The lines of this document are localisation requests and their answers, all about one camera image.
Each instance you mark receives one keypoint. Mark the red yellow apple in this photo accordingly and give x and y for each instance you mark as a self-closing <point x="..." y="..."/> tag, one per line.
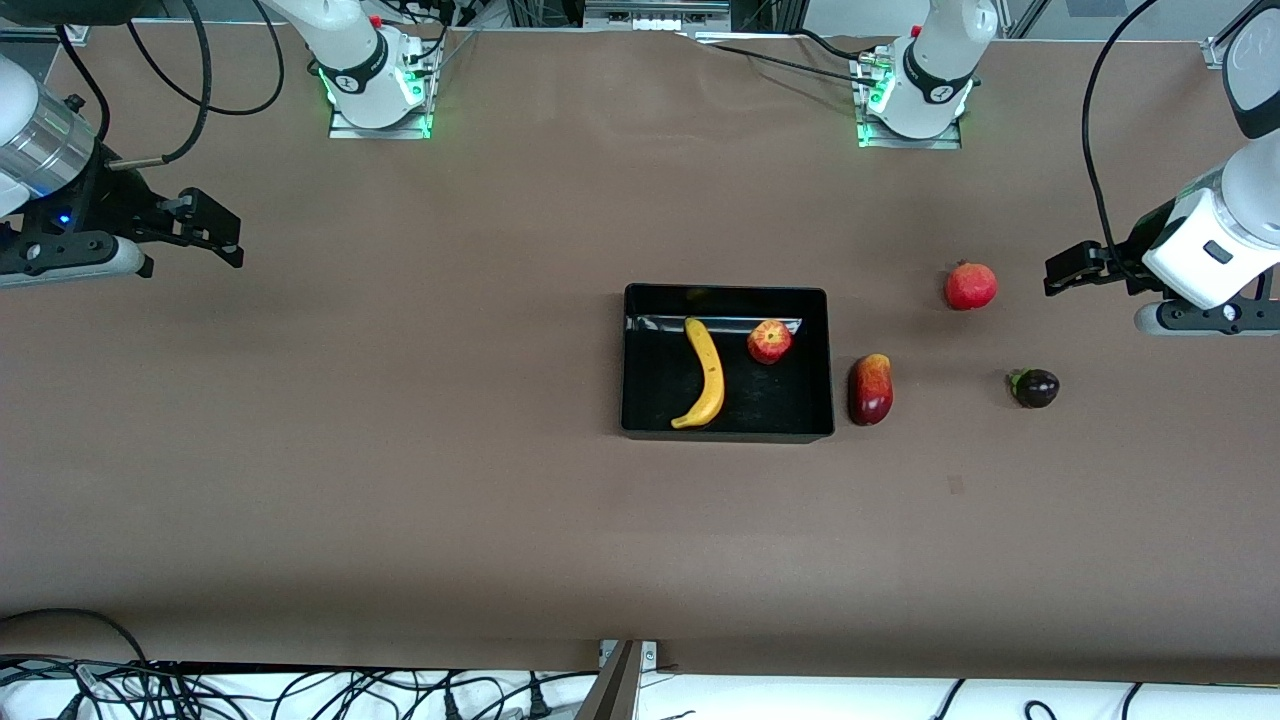
<point x="770" y="342"/>

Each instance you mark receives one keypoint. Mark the red yellow mango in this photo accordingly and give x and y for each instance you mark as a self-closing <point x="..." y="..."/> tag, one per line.
<point x="870" y="395"/>

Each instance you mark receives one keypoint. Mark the paper table cover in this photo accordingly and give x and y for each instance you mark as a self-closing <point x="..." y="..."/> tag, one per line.
<point x="400" y="450"/>

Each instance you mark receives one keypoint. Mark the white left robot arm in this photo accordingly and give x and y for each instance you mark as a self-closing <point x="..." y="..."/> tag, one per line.
<point x="935" y="70"/>

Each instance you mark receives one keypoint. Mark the aluminium frame structure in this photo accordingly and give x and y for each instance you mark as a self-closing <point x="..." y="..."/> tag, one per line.
<point x="650" y="12"/>

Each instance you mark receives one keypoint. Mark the black rectangular tray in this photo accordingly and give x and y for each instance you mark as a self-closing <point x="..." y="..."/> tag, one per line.
<point x="770" y="400"/>

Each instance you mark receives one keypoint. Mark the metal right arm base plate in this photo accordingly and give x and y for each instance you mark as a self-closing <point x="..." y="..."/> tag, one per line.
<point x="380" y="133"/>

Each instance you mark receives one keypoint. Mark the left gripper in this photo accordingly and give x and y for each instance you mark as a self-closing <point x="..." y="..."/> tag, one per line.
<point x="1128" y="262"/>

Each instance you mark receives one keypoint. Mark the dark purple eggplant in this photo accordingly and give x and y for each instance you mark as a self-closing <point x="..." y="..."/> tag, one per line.
<point x="1038" y="388"/>

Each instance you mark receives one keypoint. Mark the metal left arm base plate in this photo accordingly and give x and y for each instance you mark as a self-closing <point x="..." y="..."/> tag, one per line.
<point x="915" y="143"/>

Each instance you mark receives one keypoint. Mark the yellow banana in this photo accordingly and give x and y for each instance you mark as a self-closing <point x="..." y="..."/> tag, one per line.
<point x="712" y="375"/>

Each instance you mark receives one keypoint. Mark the dark aluminium beam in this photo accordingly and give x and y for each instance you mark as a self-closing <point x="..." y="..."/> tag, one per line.
<point x="615" y="695"/>

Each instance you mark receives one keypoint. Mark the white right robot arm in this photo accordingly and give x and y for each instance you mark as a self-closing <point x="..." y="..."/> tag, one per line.
<point x="355" y="55"/>

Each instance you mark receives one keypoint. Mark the red pomegranate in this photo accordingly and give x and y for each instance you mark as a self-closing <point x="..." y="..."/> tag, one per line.
<point x="970" y="287"/>

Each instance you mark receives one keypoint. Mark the small metal edge bracket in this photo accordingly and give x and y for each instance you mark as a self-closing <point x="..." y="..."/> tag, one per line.
<point x="648" y="655"/>

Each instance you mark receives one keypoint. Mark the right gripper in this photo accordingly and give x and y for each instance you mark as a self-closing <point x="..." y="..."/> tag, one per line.
<point x="108" y="203"/>

